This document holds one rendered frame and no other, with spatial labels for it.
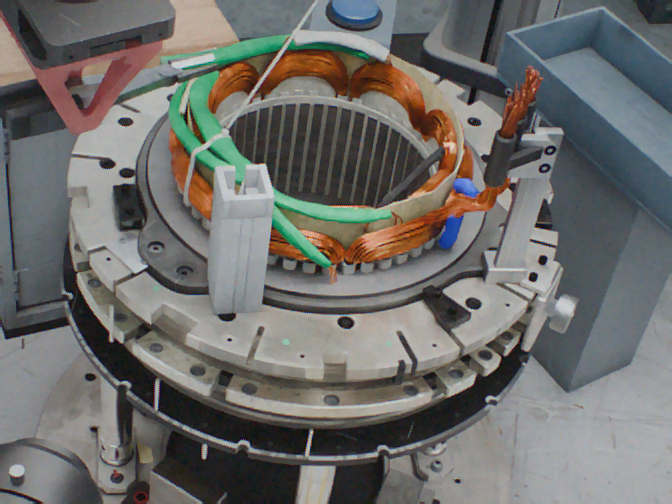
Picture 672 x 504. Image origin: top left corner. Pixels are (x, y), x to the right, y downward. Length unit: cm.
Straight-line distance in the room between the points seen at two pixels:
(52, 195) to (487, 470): 42
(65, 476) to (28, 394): 81
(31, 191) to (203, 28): 19
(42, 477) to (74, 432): 75
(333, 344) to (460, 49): 61
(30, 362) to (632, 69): 58
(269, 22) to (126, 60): 232
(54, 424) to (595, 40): 56
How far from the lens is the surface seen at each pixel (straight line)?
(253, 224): 68
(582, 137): 101
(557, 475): 110
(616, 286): 107
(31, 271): 110
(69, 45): 59
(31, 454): 29
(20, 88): 68
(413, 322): 74
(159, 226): 77
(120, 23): 60
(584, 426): 114
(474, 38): 126
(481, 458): 107
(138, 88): 70
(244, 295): 72
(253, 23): 294
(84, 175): 81
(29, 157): 101
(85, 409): 106
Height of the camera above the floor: 163
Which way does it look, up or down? 43 degrees down
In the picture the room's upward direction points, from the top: 10 degrees clockwise
